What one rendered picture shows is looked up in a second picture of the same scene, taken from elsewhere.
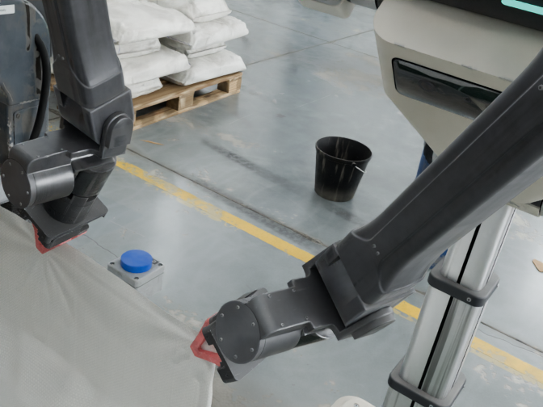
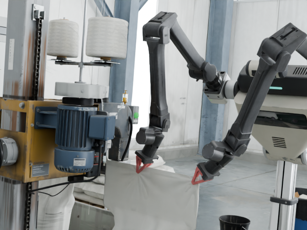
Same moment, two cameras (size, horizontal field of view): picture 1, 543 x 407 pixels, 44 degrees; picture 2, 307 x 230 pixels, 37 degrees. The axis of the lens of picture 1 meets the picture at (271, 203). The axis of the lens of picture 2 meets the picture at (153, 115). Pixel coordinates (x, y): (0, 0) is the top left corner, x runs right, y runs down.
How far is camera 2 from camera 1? 1.22 m
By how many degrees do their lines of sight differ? 26
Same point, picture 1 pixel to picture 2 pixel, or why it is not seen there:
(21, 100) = (123, 136)
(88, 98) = (160, 112)
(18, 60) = (124, 123)
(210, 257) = not seen: outside the picture
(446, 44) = not seen: hidden behind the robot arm
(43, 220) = (143, 155)
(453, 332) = (283, 219)
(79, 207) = (153, 150)
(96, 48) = (162, 100)
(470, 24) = not seen: hidden behind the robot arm
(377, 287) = (240, 132)
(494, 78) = (270, 107)
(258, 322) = (213, 145)
